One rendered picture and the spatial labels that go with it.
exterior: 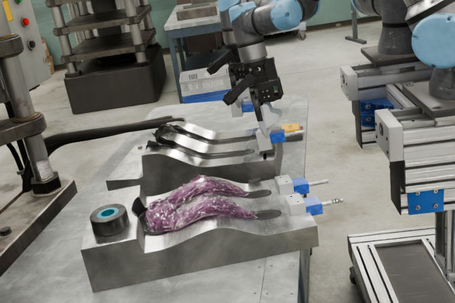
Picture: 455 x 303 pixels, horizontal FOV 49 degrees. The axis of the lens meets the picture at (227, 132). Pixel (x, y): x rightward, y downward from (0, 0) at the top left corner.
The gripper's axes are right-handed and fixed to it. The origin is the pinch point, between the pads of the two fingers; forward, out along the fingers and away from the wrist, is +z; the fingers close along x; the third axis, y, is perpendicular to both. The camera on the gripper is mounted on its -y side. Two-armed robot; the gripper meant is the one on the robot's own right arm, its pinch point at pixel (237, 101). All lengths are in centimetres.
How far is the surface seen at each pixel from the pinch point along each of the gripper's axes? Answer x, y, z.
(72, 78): 312, -230, 55
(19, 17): 3, -73, -37
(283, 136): -31.0, 17.1, 1.4
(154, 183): -36.0, -20.7, 11.0
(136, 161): -23.5, -30.3, 9.0
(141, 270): -75, -11, 12
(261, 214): -58, 13, 10
